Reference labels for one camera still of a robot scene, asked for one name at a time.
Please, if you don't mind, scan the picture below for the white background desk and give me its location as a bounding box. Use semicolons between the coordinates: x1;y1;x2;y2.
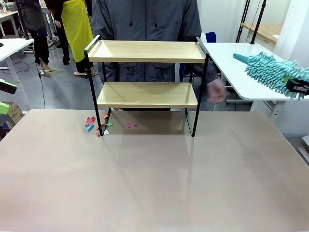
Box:
0;11;20;38

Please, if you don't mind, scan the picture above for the person's left forearm grey sleeve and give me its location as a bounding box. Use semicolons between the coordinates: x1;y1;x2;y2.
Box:
193;61;221;84

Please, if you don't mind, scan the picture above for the teal chenille duster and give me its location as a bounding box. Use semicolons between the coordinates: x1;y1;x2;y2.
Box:
232;52;309;101

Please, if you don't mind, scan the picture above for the black frame wooden shelf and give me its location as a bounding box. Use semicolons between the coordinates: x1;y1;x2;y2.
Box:
84;35;210;138

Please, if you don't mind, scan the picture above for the white rectangular office table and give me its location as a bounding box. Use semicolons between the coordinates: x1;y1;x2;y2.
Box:
0;38;35;84

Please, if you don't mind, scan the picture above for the black metal stand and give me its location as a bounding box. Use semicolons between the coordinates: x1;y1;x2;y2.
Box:
14;0;33;41

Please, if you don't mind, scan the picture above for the figure with yellow apron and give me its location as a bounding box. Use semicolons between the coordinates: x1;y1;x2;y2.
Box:
52;0;97;78

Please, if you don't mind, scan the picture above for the person's left hand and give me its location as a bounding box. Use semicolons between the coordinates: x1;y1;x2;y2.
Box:
207;78;228;105

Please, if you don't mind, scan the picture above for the white rounded side table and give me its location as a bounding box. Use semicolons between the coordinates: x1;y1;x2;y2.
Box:
199;42;309;119

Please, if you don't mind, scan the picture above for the grey floor mat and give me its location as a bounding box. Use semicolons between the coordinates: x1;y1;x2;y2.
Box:
40;67;65;78

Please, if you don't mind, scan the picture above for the black tripod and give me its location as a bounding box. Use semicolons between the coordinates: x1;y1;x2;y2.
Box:
236;0;252;44

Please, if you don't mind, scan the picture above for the blue chair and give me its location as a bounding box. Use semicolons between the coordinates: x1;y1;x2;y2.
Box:
201;31;217;44

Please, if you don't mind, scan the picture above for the black floor cable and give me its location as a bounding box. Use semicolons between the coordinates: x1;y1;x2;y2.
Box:
35;61;47;109

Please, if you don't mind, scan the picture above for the light wooden table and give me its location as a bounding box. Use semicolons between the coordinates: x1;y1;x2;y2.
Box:
240;23;283;44

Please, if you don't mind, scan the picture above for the grey metal table base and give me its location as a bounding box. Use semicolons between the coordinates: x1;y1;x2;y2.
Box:
296;135;309;167

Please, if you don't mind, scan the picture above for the brown cardboard box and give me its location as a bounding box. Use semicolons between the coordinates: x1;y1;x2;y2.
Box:
0;101;25;129

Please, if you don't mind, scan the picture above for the black light stand pole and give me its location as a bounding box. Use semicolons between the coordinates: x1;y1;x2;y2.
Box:
250;0;268;44

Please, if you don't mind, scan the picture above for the person in grey jacket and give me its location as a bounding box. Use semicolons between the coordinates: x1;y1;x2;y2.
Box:
91;0;221;112

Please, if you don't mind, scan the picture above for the figure in dark grey clothes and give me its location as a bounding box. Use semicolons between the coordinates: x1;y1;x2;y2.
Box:
16;0;56;73

